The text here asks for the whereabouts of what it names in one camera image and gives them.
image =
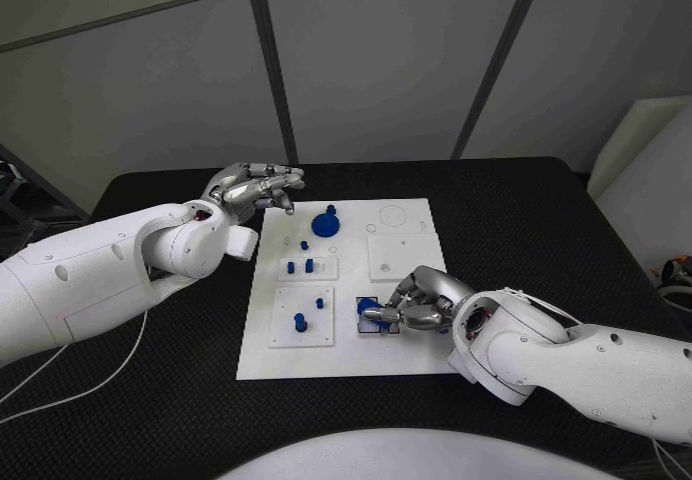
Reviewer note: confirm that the blue block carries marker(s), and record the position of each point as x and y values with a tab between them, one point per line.
369	303

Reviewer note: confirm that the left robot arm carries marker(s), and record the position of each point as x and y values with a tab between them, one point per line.
82	277

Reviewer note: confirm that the white task board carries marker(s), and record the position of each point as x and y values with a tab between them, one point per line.
351	356

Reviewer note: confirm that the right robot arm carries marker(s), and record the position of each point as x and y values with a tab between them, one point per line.
585	367

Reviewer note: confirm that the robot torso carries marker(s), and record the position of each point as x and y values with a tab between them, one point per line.
412	457

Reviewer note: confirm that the orange and black device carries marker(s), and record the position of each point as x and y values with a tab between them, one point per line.
676	277

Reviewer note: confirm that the long blue cylinder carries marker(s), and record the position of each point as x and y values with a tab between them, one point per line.
299	322

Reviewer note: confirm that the dark equipment rack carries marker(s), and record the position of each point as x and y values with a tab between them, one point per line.
23	210

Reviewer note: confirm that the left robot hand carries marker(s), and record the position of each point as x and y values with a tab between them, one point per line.
243	191

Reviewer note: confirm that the blue gear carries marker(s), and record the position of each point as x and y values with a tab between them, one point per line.
325	225

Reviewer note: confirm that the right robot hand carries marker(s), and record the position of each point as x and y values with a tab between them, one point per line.
438	285

